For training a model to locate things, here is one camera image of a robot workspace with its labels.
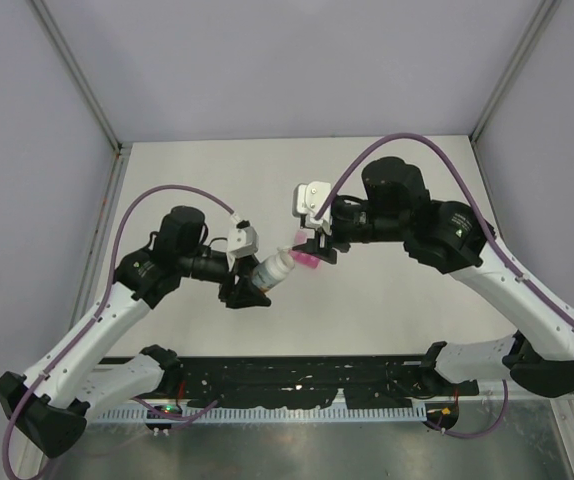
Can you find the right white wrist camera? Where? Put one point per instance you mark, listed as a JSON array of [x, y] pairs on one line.
[[310, 208]]

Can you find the white slotted cable duct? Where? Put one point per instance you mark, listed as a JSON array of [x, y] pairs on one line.
[[337, 412]]

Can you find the left aluminium corner post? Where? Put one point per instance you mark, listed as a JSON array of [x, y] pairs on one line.
[[64, 52]]

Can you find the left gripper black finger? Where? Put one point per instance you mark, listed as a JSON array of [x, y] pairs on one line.
[[247, 266], [244, 294]]

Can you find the aluminium frame rail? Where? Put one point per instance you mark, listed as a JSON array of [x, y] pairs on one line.
[[494, 390]]

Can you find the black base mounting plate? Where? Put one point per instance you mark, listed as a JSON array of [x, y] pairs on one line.
[[306, 382]]

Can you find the right aluminium corner post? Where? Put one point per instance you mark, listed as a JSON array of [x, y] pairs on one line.
[[528, 40]]

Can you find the left side aluminium rail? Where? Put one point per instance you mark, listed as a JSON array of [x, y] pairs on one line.
[[97, 243]]

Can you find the pink weekly pill organizer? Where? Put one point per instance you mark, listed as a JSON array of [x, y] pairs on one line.
[[301, 257]]

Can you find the aluminium corner post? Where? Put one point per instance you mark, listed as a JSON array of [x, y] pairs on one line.
[[64, 52], [528, 40]]

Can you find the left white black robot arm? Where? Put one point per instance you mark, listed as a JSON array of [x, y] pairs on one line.
[[52, 402]]

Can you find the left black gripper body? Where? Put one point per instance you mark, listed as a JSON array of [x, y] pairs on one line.
[[234, 271]]

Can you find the white pill bottle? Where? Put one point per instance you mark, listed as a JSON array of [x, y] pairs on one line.
[[273, 270]]

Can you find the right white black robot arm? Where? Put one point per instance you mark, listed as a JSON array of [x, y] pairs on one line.
[[447, 236]]

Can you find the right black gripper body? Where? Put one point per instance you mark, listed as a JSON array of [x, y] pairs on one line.
[[339, 238]]

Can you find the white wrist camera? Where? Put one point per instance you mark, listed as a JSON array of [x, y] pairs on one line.
[[310, 208], [242, 242]]

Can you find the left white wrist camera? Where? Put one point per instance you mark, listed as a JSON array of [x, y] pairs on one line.
[[242, 242]]

